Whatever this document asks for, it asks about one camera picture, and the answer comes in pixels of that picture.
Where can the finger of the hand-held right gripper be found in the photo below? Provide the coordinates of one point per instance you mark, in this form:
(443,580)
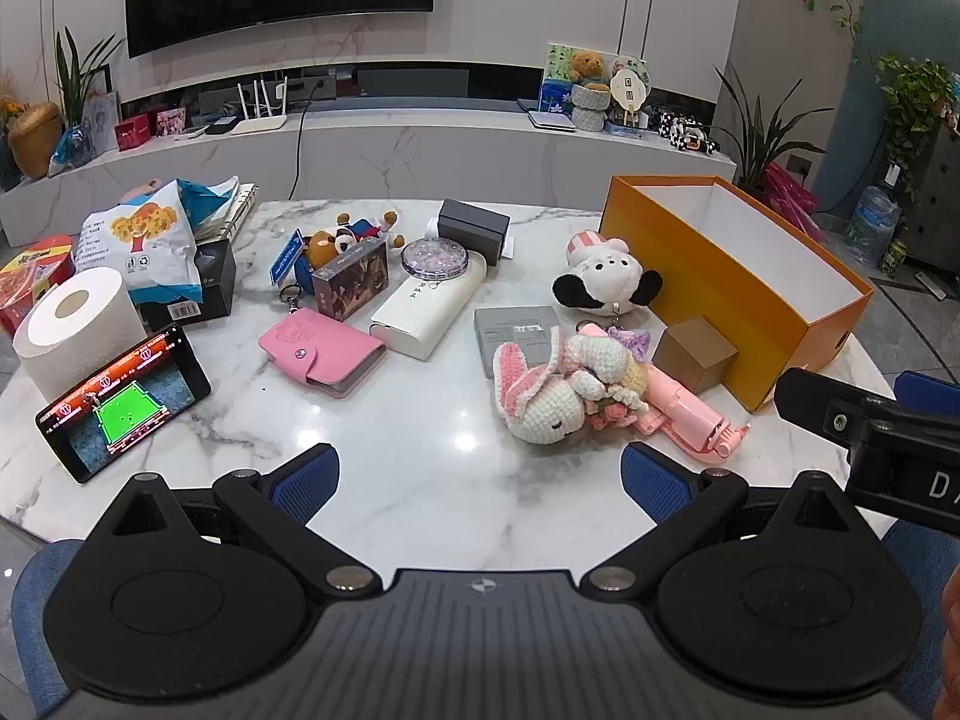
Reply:
(930,390)
(814,397)

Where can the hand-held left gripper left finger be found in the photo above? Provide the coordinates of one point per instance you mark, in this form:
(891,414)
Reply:
(307,486)

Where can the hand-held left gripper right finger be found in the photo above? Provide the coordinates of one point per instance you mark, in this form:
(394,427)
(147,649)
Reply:
(652,486)

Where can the crochet flower doll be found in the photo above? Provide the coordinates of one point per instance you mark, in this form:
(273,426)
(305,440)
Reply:
(607,375)

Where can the orange cardboard box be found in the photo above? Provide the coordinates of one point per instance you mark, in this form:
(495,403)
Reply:
(750,292)

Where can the brown cardboard cube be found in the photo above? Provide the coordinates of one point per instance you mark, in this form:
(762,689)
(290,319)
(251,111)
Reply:
(694,352)

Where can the pink white crochet bunny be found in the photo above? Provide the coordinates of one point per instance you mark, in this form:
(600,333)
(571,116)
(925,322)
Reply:
(544,409)

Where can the pink card wallet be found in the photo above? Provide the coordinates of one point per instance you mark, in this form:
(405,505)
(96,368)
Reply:
(319,349)

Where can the white oblong case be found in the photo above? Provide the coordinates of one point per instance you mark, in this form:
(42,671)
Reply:
(424,315)

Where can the white black plush dog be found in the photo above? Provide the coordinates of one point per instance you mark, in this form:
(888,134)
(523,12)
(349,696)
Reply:
(604,277)

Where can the blue tag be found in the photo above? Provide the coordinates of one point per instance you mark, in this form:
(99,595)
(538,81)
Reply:
(287,259)

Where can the glitter round mirror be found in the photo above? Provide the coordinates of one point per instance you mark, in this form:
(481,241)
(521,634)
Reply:
(435,256)

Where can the dark grey box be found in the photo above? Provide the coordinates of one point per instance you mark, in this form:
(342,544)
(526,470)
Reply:
(472,229)

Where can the person's right forearm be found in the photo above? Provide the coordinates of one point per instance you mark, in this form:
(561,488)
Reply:
(952,630)

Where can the white scale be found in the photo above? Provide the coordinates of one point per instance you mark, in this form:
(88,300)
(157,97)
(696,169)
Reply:
(934,283)

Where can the green can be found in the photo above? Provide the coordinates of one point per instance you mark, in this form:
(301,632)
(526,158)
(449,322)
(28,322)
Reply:
(892,259)

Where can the large water jug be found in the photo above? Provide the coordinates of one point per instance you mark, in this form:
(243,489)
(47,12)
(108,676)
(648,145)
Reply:
(871,225)

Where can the grey cabinet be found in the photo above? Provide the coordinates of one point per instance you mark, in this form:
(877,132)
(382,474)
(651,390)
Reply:
(937,195)

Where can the black smartphone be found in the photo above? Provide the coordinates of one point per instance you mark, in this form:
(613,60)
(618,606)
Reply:
(124,401)

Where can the black box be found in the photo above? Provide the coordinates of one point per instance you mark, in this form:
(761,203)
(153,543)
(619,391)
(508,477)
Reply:
(214,277)

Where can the potted orchid plant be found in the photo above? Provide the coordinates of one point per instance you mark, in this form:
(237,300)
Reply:
(757,135)

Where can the toilet paper roll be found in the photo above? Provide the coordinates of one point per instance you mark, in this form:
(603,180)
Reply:
(79,322)

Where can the pothos plant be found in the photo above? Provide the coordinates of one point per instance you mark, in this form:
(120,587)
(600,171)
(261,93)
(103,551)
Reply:
(911,105)

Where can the stack of notebooks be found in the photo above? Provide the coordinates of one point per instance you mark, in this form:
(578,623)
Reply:
(232,210)

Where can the white blue snack bag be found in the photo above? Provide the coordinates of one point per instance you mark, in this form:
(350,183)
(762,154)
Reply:
(146,240)

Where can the black white checkered toy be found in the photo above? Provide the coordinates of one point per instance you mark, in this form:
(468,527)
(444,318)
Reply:
(686,131)

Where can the blue tissue box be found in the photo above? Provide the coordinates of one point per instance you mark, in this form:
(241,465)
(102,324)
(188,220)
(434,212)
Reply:
(626,131)

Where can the red noodle pack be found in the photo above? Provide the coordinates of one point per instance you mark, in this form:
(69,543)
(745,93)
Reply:
(34,277)

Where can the white marble TV console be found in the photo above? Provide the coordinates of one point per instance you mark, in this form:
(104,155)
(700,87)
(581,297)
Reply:
(450,157)

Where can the round paper fan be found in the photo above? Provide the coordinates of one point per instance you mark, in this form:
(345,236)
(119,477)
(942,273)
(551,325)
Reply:
(628,82)

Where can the white router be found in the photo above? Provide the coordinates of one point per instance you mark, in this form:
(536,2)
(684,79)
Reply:
(259,120)

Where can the black set-top device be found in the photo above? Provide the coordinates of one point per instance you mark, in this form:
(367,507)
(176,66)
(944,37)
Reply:
(221,126)

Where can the white laptop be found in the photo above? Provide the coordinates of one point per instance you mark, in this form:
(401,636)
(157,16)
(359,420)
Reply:
(547,120)

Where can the red box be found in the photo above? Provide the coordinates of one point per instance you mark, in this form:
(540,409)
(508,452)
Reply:
(135,133)

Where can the brown teddy bear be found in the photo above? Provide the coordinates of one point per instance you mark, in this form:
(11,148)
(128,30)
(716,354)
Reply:
(587,66)

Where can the blue plastic bag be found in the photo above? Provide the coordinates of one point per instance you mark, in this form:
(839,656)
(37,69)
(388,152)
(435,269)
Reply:
(71,150)

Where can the dark vase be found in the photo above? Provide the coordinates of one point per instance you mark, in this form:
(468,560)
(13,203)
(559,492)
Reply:
(9,165)

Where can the golden vase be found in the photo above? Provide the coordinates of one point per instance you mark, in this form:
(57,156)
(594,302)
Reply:
(34,139)

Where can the tall leafy plant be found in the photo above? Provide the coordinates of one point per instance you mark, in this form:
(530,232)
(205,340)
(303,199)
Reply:
(79,75)

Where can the dried flowers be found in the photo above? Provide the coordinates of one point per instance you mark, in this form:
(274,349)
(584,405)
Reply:
(11,101)

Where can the wall socket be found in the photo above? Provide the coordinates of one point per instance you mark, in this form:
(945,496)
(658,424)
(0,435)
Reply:
(799,161)

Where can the pink photo frame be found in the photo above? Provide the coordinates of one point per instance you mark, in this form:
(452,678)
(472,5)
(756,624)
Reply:
(171,122)

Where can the picture frame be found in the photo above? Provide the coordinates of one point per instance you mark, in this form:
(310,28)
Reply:
(101,116)

